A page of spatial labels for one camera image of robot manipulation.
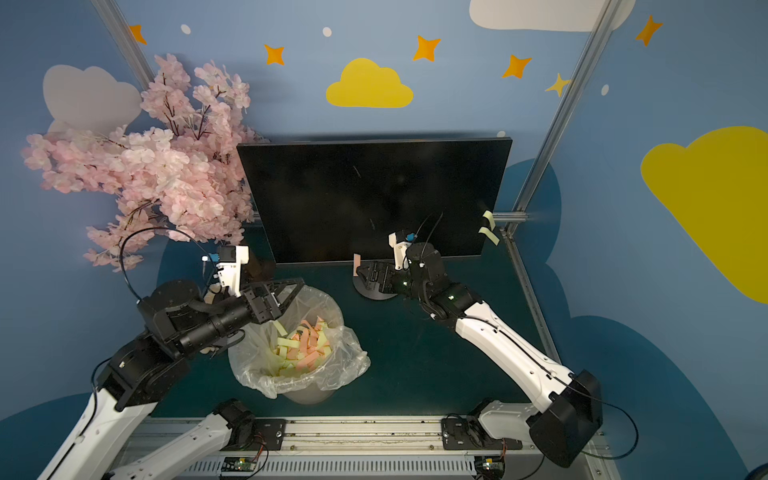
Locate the black computer monitor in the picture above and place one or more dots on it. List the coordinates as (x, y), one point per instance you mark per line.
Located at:
(322, 202)

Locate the aluminium frame post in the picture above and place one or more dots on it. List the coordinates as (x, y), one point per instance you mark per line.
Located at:
(115, 22)
(584, 68)

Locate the right aluminium frame post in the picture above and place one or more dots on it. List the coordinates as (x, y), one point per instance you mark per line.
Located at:
(584, 68)

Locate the left circuit board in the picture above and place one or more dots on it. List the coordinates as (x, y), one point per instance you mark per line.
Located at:
(239, 465)

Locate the circuit board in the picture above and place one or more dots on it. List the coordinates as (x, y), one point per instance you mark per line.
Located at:
(489, 468)
(239, 465)

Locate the aluminium front rail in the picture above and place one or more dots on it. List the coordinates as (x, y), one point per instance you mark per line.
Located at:
(392, 447)

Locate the pink cherry blossom tree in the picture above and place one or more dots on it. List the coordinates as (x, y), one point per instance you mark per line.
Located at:
(183, 179)

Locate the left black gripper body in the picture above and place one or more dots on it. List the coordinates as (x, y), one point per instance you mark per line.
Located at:
(264, 302)

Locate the bin with clear plastic bag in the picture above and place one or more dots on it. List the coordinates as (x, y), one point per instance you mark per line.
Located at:
(305, 355)

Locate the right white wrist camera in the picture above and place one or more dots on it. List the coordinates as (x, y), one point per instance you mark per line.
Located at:
(400, 242)

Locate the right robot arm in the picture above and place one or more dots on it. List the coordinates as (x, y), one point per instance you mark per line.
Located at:
(565, 409)

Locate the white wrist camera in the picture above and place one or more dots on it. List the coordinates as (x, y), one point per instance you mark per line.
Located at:
(400, 242)
(227, 272)

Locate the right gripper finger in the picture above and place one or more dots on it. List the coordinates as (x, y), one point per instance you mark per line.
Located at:
(367, 268)
(365, 286)

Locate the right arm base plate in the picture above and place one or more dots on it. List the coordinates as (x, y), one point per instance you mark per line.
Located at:
(465, 433)

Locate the pink sticky note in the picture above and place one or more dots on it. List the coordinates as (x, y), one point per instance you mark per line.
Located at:
(356, 264)

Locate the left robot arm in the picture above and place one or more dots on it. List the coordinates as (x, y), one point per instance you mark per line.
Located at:
(127, 388)

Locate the right circuit board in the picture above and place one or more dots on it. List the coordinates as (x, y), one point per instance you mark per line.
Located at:
(489, 468)

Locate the round grey monitor base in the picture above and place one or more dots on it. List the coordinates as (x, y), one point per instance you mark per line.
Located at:
(385, 289)

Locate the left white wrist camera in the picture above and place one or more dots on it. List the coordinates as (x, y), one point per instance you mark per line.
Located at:
(227, 272)

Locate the lower yellow sticky note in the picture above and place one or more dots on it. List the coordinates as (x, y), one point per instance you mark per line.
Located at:
(490, 235)

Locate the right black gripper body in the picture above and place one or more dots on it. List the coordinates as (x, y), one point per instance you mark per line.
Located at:
(384, 278)

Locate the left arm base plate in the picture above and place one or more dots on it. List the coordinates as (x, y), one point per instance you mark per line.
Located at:
(252, 434)

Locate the left aluminium frame post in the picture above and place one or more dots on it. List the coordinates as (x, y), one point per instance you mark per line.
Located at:
(115, 22)

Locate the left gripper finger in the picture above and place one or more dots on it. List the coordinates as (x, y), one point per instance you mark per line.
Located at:
(285, 299)
(285, 289)

